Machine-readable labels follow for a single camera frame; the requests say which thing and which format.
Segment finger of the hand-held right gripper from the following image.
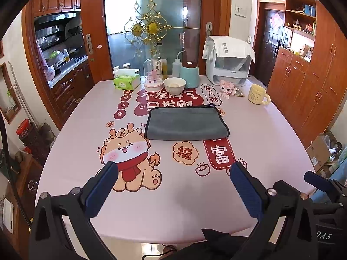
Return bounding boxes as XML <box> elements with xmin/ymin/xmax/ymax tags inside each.
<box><xmin>304</xmin><ymin>170</ymin><xmax>347</xmax><ymax>204</ymax></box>

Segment red lidded jar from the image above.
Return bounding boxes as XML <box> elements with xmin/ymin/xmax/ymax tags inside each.
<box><xmin>16</xmin><ymin>118</ymin><xmax>36</xmax><ymax>142</ymax></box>

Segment green tissue box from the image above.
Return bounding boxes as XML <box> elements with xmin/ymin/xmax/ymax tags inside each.
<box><xmin>113</xmin><ymin>69</ymin><xmax>142</xmax><ymax>91</ymax></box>

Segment wooden wall frame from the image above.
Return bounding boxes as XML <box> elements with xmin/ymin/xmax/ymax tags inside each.
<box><xmin>0</xmin><ymin>62</ymin><xmax>22</xmax><ymax>125</ymax></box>

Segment frosted glass sliding door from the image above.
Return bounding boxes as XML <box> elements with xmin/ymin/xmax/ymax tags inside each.
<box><xmin>104</xmin><ymin>0</ymin><xmax>203</xmax><ymax>78</ymax></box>

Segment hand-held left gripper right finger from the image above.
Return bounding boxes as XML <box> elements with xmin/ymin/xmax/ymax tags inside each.
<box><xmin>229</xmin><ymin>161</ymin><xmax>320</xmax><ymax>260</ymax></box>

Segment mint green jar brown lid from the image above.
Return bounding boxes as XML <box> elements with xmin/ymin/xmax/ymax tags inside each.
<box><xmin>180</xmin><ymin>61</ymin><xmax>200</xmax><ymax>89</ymax></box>

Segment white bowl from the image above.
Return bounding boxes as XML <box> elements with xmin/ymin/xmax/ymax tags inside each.
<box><xmin>163</xmin><ymin>77</ymin><xmax>187</xmax><ymax>96</ymax></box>

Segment grey towel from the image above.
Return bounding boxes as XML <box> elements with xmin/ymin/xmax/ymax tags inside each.
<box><xmin>144</xmin><ymin>104</ymin><xmax>231</xmax><ymax>141</ymax></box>

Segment white squeeze bottle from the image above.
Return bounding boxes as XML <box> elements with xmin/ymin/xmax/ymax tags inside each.
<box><xmin>172</xmin><ymin>50</ymin><xmax>188</xmax><ymax>76</ymax></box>

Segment wooden lower kitchen cabinets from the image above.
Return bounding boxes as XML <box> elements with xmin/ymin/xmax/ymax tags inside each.
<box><xmin>48</xmin><ymin>60</ymin><xmax>95</xmax><ymax>115</ymax></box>

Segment white countertop appliance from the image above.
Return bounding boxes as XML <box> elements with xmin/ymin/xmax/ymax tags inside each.
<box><xmin>205</xmin><ymin>55</ymin><xmax>251</xmax><ymax>87</ymax></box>

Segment pink block toy figure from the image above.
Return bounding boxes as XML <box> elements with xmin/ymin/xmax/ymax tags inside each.
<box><xmin>218</xmin><ymin>80</ymin><xmax>238</xmax><ymax>99</ymax></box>

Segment dark entrance door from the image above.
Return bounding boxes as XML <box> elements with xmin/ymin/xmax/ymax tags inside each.
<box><xmin>261</xmin><ymin>8</ymin><xmax>285</xmax><ymax>80</ymax></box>

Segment pink printed tablecloth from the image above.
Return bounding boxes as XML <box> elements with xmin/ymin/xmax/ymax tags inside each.
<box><xmin>35</xmin><ymin>75</ymin><xmax>316</xmax><ymax>245</ymax></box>

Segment red door decoration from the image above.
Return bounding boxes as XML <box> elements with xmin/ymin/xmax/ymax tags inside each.
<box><xmin>271</xmin><ymin>12</ymin><xmax>283</xmax><ymax>29</ymax></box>

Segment black cable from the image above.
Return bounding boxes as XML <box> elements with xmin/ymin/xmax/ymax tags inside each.
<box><xmin>141</xmin><ymin>245</ymin><xmax>178</xmax><ymax>260</ymax></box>

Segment glass dome with pink base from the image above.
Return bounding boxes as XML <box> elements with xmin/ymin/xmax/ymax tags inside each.
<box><xmin>143</xmin><ymin>58</ymin><xmax>165</xmax><ymax>93</ymax></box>

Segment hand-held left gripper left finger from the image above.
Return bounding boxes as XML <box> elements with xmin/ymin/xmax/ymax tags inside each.
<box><xmin>28</xmin><ymin>161</ymin><xmax>120</xmax><ymax>260</ymax></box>

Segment gold door ornament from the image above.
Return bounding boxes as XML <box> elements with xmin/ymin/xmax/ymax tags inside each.
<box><xmin>124</xmin><ymin>0</ymin><xmax>173</xmax><ymax>58</ymax></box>

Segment white appliance cover cloth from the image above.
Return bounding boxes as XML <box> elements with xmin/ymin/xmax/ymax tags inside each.
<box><xmin>202</xmin><ymin>35</ymin><xmax>256</xmax><ymax>64</ymax></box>

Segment tall oil bottle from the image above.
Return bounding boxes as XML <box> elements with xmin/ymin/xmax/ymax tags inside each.
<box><xmin>157</xmin><ymin>42</ymin><xmax>169</xmax><ymax>80</ymax></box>

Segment wooden wall cabinet with shelves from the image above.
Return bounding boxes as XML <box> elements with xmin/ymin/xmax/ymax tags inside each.
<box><xmin>267</xmin><ymin>0</ymin><xmax>347</xmax><ymax>147</ymax></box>

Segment yellow mug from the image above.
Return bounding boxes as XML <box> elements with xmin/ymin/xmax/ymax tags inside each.
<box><xmin>248</xmin><ymin>84</ymin><xmax>271</xmax><ymax>106</ymax></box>

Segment cardboard box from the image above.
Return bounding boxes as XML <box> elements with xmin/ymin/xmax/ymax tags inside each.
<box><xmin>306</xmin><ymin>132</ymin><xmax>340</xmax><ymax>169</ymax></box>

